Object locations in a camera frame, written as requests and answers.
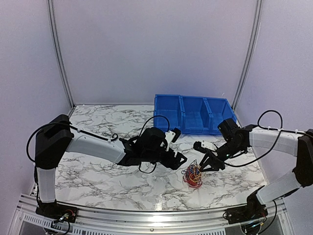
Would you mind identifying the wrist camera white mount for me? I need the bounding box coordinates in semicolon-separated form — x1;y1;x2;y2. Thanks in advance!
193;141;217;153
165;128;181;151

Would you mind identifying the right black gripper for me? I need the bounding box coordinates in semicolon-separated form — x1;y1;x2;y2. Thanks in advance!
200;140;245;172

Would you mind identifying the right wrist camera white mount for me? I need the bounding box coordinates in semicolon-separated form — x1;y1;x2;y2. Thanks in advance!
193;141;217;153

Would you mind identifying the aluminium corner post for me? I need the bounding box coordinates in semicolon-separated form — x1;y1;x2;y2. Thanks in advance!
46;0;75;109
232;0;264;111

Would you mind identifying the right aluminium corner post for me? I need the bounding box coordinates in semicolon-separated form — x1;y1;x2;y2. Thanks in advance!
232;0;264;111

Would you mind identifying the right blue storage bin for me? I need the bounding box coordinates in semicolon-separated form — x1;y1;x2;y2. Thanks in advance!
206;97;237;135

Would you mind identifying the aluminium front rail frame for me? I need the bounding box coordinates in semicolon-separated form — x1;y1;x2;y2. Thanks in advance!
7;194;295;235

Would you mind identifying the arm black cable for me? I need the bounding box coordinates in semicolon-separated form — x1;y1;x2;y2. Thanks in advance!
138;115;171;174
220;110;284;167

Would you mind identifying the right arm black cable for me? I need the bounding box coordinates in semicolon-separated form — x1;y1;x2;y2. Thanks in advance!
220;110;284;167

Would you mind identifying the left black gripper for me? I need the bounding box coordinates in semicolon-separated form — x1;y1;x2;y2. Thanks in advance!
143;147;187;170

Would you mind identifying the left blue storage bin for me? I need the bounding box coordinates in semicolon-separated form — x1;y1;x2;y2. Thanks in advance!
154;94;183;131

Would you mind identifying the blue storage bin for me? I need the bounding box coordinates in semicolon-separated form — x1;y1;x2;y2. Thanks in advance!
206;97;237;135
154;94;183;131
181;96;212;135

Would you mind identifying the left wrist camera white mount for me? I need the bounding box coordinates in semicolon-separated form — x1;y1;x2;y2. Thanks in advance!
165;128;181;151

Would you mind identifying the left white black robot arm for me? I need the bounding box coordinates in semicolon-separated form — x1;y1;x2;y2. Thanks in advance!
26;115;187;218

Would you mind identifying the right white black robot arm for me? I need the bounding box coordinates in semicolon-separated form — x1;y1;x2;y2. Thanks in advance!
193;118;313;219

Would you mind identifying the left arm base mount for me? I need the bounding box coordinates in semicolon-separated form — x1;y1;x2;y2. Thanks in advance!
36;202;78;223

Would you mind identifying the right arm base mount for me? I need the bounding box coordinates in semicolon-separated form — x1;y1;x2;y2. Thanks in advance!
223;205;268;224

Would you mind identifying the left aluminium corner post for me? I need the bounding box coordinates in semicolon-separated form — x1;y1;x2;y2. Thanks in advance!
46;0;75;109

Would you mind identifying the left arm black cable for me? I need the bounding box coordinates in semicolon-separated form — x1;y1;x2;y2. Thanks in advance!
138;115;171;174

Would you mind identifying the coloured wire bundle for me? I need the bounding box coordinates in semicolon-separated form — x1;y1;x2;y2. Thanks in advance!
181;160;206;188

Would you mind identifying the middle blue storage bin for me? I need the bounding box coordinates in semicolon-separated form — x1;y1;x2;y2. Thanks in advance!
181;96;212;135

